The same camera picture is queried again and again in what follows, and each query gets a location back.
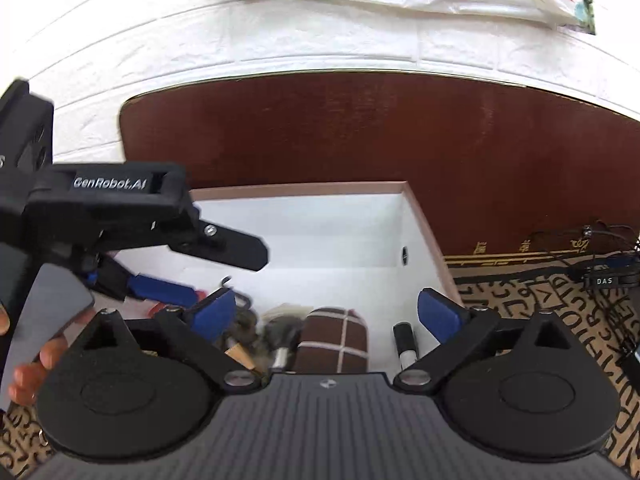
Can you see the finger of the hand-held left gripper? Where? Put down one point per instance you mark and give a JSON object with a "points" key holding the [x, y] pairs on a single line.
{"points": [[160, 287], [235, 252]]}

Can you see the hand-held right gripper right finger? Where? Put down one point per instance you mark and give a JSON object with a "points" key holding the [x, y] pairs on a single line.
{"points": [[440, 317]]}

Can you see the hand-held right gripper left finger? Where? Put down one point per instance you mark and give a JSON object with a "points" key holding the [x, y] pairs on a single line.
{"points": [[215, 312]]}

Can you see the white marker with black cap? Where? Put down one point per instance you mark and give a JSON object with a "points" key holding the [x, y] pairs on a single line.
{"points": [[406, 345]]}

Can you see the silver tube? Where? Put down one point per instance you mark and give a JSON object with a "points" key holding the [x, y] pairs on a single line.
{"points": [[280, 355]]}

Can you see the pinkish cardboard box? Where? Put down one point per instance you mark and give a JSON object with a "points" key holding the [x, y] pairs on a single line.
{"points": [[325, 240]]}

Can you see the brown checked pouch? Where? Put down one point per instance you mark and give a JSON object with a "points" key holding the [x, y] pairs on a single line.
{"points": [[325, 332]]}

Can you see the person's left hand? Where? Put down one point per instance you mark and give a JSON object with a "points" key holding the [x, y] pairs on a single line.
{"points": [[50, 355]]}

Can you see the tan wooden stick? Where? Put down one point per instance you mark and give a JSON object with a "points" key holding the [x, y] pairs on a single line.
{"points": [[245, 357]]}

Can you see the tan lettered mat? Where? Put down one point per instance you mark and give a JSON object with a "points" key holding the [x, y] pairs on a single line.
{"points": [[500, 305]]}

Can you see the dark brown wooden board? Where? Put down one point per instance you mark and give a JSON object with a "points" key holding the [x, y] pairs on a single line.
{"points": [[350, 130]]}

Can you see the black labelled device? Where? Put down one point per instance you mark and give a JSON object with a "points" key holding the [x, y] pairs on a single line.
{"points": [[610, 277]]}

